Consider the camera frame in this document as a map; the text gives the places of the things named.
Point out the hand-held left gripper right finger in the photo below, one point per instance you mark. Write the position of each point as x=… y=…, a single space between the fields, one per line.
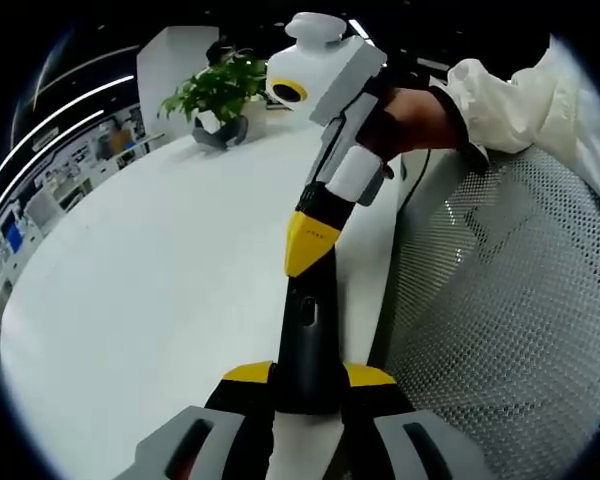
x=405 y=445

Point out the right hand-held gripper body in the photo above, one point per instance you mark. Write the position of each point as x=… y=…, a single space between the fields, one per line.
x=325 y=70

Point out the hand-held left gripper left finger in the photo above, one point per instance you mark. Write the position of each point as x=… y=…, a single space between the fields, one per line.
x=215 y=440

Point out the black remote control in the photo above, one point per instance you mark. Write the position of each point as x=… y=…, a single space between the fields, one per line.
x=305 y=360

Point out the person's right hand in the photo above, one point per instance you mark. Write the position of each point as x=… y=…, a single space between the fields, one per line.
x=415 y=122

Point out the green potted plant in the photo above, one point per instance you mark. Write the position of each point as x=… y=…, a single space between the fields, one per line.
x=220 y=90

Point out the black headset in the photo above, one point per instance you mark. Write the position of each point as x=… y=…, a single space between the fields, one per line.
x=220 y=134

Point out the grey mesh office chair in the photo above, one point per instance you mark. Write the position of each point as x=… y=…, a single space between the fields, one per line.
x=505 y=325

